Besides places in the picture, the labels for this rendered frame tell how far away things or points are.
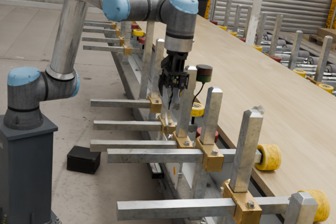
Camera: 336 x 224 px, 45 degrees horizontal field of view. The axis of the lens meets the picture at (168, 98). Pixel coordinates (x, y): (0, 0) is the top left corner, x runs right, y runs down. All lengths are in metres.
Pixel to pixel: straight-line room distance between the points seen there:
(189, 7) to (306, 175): 0.63
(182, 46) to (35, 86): 0.98
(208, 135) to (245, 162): 0.26
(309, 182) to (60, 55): 1.26
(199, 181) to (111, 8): 0.60
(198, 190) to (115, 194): 1.43
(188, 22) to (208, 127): 0.32
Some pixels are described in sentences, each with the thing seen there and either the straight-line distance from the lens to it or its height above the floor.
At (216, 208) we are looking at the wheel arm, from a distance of 0.98.
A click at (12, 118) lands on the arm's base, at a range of 2.09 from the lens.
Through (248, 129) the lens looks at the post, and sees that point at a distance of 0.95.
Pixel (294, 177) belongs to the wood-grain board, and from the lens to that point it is 1.32.
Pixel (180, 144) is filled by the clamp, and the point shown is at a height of 0.87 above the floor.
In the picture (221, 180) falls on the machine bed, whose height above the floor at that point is 0.67.
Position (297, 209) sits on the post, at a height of 1.10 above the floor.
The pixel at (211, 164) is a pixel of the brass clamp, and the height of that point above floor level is 0.95.
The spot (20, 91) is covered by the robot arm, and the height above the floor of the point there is 0.79.
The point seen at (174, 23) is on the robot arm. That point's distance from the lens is 1.25.
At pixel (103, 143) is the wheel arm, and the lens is 1.40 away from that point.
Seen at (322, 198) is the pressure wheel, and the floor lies 0.98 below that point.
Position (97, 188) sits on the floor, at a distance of 2.74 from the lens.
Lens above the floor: 1.50
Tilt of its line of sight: 20 degrees down
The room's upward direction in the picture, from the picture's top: 8 degrees clockwise
